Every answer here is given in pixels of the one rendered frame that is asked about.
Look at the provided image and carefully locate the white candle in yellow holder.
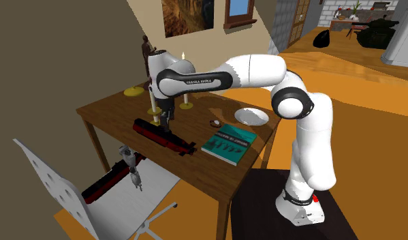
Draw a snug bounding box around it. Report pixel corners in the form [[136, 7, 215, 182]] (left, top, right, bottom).
[[178, 51, 194, 110], [147, 89, 162, 127]]

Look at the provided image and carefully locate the black and red submarine model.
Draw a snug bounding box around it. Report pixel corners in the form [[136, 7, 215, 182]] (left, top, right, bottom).
[[80, 153, 147, 205], [132, 117, 198, 157]]

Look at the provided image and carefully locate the yellow round dish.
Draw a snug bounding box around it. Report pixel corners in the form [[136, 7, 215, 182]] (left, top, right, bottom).
[[123, 85, 146, 98]]

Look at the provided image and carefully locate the dark brown human figure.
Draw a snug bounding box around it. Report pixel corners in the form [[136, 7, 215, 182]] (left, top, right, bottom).
[[140, 34, 157, 91]]

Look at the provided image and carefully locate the brown wooden table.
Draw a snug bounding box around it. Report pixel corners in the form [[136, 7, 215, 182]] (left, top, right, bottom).
[[76, 78, 283, 240]]

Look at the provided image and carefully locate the teal book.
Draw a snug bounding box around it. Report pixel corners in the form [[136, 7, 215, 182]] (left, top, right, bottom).
[[200, 123, 259, 166]]

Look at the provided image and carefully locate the grey robot toy figure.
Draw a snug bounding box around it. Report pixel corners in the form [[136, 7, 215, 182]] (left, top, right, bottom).
[[118, 145, 144, 192]]

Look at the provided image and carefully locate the white office chair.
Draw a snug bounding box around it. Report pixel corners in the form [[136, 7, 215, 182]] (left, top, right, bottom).
[[12, 138, 178, 240]]

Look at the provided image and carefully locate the dark robot stand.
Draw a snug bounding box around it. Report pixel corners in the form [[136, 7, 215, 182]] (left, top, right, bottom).
[[230, 168, 359, 240]]

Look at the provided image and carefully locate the brown lattice door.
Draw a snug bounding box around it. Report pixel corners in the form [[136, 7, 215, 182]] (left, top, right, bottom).
[[287, 0, 311, 48]]

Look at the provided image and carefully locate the black bag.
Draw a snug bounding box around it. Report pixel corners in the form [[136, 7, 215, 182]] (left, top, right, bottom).
[[312, 29, 331, 49]]

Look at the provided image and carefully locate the brown side table with items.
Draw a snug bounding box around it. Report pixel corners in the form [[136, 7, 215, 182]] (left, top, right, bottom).
[[329, 0, 366, 33]]

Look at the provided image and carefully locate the red chair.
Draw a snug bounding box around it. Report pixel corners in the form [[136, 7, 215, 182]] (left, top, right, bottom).
[[345, 20, 373, 42]]

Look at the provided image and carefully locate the black tank model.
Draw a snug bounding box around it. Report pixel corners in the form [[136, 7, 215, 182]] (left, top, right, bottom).
[[356, 14, 401, 50]]

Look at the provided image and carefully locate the white refrigerator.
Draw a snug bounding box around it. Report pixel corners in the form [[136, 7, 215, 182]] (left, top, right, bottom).
[[380, 0, 408, 70]]

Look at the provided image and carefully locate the brown wall picture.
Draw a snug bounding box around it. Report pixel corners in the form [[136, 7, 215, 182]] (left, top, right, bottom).
[[161, 0, 215, 39]]

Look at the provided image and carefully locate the window with brown frame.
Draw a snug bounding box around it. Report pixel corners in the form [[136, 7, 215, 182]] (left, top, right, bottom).
[[223, 0, 258, 31]]

